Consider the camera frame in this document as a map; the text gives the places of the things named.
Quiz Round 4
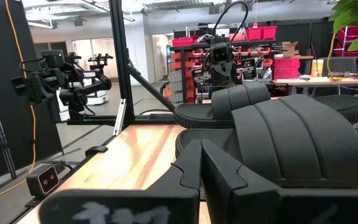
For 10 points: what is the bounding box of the silver metal bracket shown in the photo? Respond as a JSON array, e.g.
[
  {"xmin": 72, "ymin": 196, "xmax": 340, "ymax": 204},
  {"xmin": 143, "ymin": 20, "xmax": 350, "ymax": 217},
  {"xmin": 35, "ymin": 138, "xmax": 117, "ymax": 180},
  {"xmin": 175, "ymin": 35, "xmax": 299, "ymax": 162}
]
[{"xmin": 112, "ymin": 98, "xmax": 127, "ymax": 136}]

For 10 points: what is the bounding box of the black aluminium rig frame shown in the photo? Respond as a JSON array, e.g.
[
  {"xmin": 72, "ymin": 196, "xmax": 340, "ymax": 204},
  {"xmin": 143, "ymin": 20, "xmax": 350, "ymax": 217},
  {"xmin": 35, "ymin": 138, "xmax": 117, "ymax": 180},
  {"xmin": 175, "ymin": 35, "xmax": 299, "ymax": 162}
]
[{"xmin": 67, "ymin": 0, "xmax": 180, "ymax": 127}]

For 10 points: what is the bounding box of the yellow box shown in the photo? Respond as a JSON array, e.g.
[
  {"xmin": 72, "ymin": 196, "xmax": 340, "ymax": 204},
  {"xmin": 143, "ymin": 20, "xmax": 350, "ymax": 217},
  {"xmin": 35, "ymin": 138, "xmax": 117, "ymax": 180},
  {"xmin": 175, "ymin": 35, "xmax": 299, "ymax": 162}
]
[{"xmin": 311, "ymin": 58, "xmax": 324, "ymax": 78}]

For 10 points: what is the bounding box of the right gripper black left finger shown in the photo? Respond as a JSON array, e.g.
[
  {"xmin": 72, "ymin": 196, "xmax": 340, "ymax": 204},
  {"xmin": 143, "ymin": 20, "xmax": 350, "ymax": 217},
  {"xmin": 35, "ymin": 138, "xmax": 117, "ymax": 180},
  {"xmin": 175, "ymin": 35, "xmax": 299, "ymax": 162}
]
[{"xmin": 39, "ymin": 139, "xmax": 204, "ymax": 224}]

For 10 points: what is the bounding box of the black table edge clamp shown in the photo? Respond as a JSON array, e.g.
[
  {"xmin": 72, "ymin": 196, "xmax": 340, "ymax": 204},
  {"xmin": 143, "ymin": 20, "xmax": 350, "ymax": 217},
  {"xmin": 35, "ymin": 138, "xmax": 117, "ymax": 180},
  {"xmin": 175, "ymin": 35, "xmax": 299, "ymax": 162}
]
[{"xmin": 85, "ymin": 145, "xmax": 109, "ymax": 157}]

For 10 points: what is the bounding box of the black partition panel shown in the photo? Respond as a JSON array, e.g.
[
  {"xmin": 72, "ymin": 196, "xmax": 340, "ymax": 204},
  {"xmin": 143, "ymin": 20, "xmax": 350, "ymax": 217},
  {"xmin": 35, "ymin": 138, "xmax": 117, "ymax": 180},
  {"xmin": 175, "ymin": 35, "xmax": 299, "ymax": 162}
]
[{"xmin": 0, "ymin": 0, "xmax": 63, "ymax": 184}]

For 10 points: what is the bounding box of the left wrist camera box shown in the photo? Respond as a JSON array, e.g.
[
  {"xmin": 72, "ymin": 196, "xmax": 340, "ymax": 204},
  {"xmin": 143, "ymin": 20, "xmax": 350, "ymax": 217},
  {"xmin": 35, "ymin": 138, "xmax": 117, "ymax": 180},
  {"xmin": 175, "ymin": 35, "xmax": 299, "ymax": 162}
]
[{"xmin": 211, "ymin": 42, "xmax": 230, "ymax": 63}]

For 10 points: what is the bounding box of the black table-level depth camera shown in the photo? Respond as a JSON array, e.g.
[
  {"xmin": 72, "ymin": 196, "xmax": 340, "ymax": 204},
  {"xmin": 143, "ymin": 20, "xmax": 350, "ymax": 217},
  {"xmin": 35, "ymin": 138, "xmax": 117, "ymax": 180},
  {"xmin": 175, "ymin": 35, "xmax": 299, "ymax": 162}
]
[{"xmin": 25, "ymin": 164, "xmax": 60, "ymax": 198}]

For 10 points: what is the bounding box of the black desk monitor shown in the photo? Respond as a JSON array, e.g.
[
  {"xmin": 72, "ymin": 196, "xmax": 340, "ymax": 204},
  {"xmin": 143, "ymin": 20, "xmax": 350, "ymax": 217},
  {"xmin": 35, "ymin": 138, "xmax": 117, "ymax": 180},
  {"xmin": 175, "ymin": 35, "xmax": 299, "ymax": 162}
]
[{"xmin": 318, "ymin": 57, "xmax": 357, "ymax": 77}]

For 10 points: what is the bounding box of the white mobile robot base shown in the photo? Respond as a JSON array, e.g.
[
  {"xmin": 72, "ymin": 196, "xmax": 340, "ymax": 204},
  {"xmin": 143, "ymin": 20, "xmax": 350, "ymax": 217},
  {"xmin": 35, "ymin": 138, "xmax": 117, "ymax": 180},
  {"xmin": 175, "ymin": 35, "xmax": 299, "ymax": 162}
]
[{"xmin": 85, "ymin": 90, "xmax": 109, "ymax": 106}]

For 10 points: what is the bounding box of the green plant in black pot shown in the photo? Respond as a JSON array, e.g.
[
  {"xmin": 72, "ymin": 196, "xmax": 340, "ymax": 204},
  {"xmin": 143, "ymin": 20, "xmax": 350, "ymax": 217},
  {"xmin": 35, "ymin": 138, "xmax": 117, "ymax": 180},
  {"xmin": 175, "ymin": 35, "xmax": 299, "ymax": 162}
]
[{"xmin": 329, "ymin": 0, "xmax": 358, "ymax": 65}]

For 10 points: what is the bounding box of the brown cardboard box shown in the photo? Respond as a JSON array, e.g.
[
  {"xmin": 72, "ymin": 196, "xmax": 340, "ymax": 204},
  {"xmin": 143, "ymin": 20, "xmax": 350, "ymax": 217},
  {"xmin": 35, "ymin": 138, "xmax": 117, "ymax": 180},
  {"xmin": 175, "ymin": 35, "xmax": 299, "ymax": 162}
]
[{"xmin": 283, "ymin": 42, "xmax": 301, "ymax": 57}]

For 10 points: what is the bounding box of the light wooden desk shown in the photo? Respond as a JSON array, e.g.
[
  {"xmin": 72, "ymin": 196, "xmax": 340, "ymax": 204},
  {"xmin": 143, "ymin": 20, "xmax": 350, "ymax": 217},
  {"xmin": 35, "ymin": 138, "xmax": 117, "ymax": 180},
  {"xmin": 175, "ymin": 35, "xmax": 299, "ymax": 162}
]
[{"xmin": 271, "ymin": 76, "xmax": 358, "ymax": 87}]

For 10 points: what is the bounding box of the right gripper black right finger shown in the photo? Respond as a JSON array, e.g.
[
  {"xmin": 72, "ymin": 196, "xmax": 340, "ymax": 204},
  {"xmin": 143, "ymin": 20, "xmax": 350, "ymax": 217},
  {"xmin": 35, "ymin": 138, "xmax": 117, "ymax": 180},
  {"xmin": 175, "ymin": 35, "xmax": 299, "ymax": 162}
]
[{"xmin": 201, "ymin": 139, "xmax": 358, "ymax": 224}]

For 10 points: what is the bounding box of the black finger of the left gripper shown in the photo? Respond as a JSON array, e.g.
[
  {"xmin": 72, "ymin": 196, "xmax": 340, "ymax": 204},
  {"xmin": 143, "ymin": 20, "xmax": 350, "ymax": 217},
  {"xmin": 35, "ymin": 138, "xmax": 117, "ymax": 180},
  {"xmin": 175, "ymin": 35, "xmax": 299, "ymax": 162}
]
[
  {"xmin": 211, "ymin": 76, "xmax": 225, "ymax": 88},
  {"xmin": 225, "ymin": 76, "xmax": 240, "ymax": 87}
]

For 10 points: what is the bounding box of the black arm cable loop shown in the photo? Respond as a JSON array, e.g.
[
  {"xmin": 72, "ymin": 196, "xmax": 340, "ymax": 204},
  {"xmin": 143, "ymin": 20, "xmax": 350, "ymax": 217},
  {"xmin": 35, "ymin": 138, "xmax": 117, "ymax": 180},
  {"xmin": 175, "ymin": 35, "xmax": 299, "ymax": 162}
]
[{"xmin": 211, "ymin": 0, "xmax": 250, "ymax": 44}]

